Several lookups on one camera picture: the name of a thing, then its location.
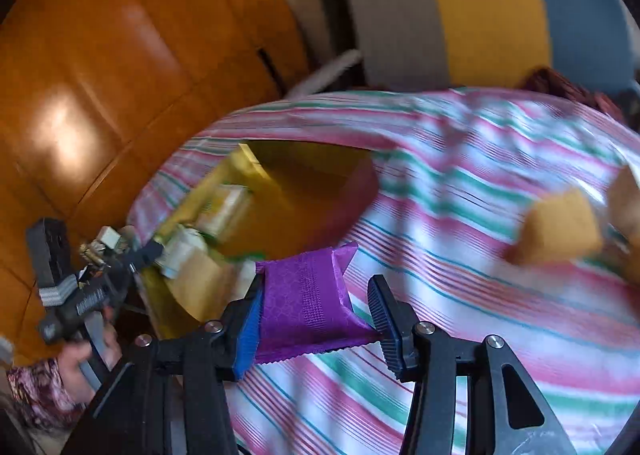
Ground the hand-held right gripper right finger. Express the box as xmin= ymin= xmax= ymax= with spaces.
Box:
xmin=367 ymin=275 xmax=576 ymax=455

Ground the wooden wardrobe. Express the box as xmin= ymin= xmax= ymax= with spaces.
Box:
xmin=0 ymin=0 xmax=311 ymax=351

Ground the grey yellow blue chair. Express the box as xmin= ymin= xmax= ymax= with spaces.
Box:
xmin=285 ymin=0 xmax=640 ymax=100

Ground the yellow sponge block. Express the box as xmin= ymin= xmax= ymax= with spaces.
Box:
xmin=502 ymin=186 xmax=606 ymax=266
xmin=607 ymin=165 xmax=640 ymax=286

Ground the black rolled mat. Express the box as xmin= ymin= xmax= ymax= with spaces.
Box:
xmin=314 ymin=0 xmax=368 ymax=90

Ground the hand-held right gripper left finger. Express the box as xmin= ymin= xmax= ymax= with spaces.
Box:
xmin=60 ymin=280 xmax=266 ymax=455

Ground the striped bedsheet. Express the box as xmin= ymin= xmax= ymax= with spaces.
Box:
xmin=127 ymin=87 xmax=640 ymax=455

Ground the gold tin box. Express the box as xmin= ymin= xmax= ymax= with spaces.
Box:
xmin=140 ymin=140 xmax=381 ymax=341

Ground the person's left hand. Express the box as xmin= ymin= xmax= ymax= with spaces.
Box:
xmin=55 ymin=317 xmax=123 ymax=393

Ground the purple packet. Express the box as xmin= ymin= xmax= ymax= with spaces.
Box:
xmin=254 ymin=242 xmax=381 ymax=366

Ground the dark red cloth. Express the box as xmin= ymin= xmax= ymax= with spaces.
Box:
xmin=520 ymin=66 xmax=626 ymax=120

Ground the green yellow packet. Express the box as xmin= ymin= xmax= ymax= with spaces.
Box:
xmin=197 ymin=185 xmax=253 ymax=241

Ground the white plastic-wrapped packet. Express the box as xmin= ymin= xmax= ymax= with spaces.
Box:
xmin=157 ymin=227 xmax=206 ymax=281

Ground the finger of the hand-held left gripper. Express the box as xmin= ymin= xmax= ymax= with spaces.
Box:
xmin=122 ymin=241 xmax=165 ymax=273

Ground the person's left forearm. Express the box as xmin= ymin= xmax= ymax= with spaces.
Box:
xmin=7 ymin=357 xmax=86 ymax=431

